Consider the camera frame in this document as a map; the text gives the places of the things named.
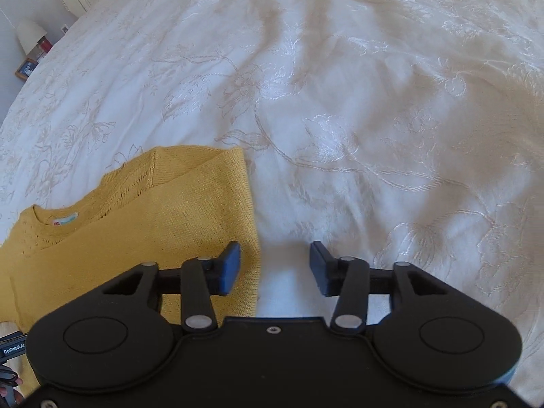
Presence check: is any yellow knit sweater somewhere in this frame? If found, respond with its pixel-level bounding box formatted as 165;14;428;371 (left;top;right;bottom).
1;146;261;330

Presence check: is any person's left hand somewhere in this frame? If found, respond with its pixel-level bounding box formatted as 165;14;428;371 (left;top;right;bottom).
1;378;24;408

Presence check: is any white embroidered bedspread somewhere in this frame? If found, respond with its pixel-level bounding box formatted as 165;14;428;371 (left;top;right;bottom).
1;0;543;405

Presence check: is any red bottle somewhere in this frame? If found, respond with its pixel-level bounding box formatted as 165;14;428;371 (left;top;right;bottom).
38;36;53;54

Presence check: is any left wooden photo frame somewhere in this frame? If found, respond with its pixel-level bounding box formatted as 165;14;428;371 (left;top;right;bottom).
15;57;38;81

